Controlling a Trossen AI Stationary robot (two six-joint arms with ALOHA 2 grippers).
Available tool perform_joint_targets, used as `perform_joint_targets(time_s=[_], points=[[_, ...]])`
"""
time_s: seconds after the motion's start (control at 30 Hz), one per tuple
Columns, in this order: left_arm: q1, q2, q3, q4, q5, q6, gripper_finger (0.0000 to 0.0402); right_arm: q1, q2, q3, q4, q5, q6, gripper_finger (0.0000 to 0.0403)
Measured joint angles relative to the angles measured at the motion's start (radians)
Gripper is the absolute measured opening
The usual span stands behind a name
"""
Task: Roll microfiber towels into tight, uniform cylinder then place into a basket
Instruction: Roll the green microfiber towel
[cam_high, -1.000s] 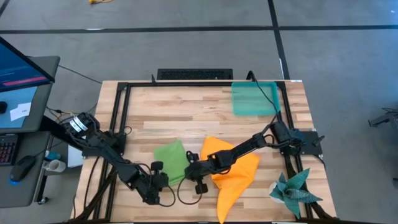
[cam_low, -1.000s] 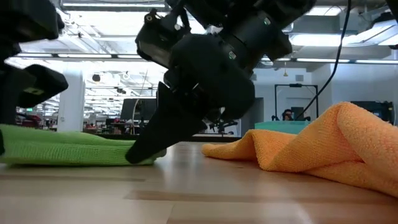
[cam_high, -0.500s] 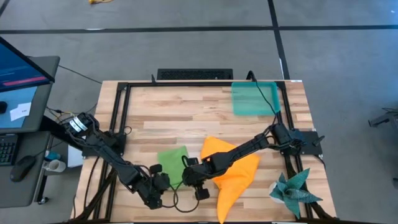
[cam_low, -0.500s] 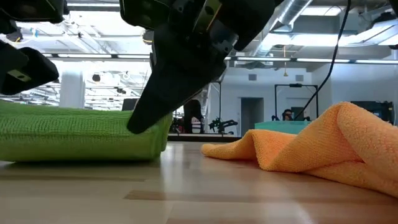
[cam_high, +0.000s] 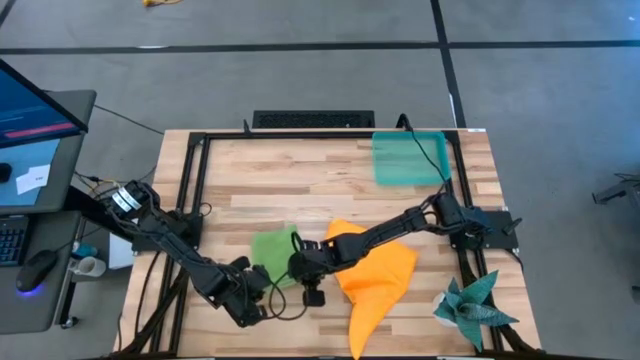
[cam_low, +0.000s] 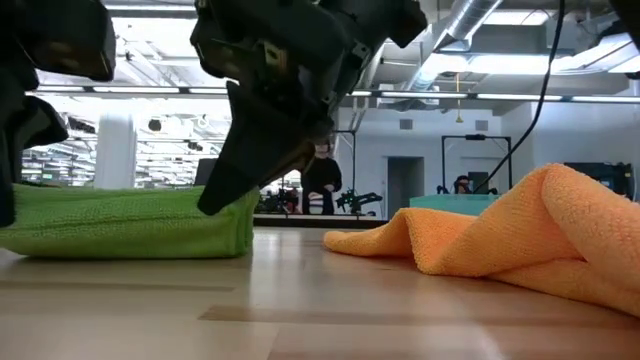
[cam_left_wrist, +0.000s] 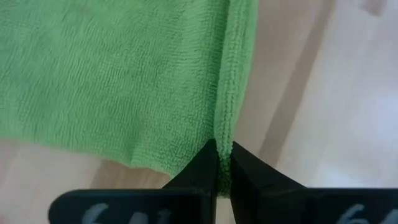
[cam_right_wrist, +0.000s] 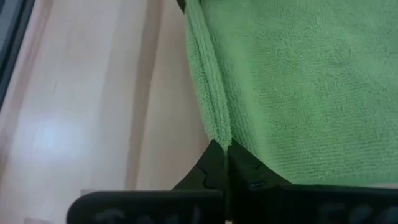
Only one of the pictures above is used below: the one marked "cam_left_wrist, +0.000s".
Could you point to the green microfiber towel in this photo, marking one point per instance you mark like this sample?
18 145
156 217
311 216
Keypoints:
109 77

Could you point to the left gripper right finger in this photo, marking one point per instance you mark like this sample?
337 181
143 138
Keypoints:
295 208

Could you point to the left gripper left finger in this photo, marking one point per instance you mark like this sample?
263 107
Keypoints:
155 208

